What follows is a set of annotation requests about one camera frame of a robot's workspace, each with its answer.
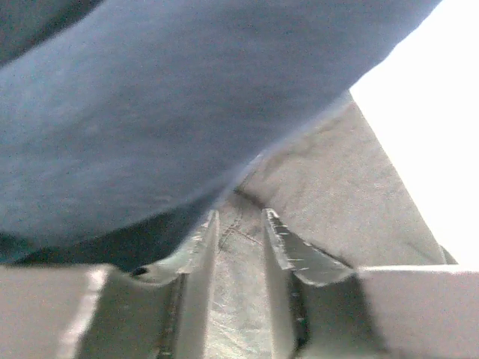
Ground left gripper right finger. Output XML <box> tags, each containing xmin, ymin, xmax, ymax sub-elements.
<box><xmin>262</xmin><ymin>209</ymin><xmax>478</xmax><ymax>358</ymax></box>

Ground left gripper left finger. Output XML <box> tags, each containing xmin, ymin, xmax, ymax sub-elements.
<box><xmin>1</xmin><ymin>211</ymin><xmax>219</xmax><ymax>359</ymax></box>

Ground blue printed tank top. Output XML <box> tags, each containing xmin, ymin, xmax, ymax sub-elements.
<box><xmin>1</xmin><ymin>1</ymin><xmax>437</xmax><ymax>271</ymax></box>

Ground black tank top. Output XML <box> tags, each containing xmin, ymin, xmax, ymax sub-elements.
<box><xmin>207</xmin><ymin>94</ymin><xmax>447</xmax><ymax>358</ymax></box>

